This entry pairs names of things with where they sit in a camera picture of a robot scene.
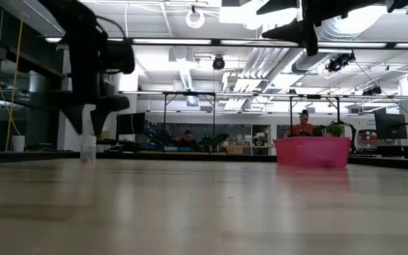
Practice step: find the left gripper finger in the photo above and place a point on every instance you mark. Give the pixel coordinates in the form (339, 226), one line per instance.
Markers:
(74, 113)
(101, 113)

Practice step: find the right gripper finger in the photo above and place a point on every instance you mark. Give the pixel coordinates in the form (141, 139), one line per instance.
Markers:
(282, 7)
(297, 32)

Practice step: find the medicine bottle pink pills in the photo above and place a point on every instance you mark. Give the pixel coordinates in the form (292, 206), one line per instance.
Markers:
(88, 150)

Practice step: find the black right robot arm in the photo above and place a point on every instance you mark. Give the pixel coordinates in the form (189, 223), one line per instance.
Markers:
(399, 4)

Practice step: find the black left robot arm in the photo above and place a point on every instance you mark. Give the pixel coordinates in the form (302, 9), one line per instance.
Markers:
(83, 35)

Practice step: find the pink plastic bin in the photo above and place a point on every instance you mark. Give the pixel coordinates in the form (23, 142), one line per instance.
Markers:
(312, 152)

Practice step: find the cardboard box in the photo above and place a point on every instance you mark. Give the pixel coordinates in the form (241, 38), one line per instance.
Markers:
(104, 134)

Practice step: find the black computer monitor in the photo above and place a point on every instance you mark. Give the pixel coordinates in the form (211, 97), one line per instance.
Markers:
(130, 123)
(390, 125)

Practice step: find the white cylindrical container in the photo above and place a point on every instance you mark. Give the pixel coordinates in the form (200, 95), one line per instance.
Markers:
(18, 143)

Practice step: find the person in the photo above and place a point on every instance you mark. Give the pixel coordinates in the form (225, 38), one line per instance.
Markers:
(303, 127)
(188, 140)

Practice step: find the long ceiling light bar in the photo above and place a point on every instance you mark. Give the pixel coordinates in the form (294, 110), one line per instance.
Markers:
(172, 41)

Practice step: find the green potted plant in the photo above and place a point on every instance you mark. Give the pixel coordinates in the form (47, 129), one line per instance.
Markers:
(335, 130)

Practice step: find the black ceiling camera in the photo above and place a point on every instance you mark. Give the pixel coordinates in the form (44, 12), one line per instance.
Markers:
(372, 91)
(338, 62)
(218, 63)

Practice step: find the black background workstation frame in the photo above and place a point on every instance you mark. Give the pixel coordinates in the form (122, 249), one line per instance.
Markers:
(291, 117)
(190, 93)

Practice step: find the black aluminium table frame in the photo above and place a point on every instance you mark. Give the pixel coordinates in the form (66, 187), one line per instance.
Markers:
(190, 156)

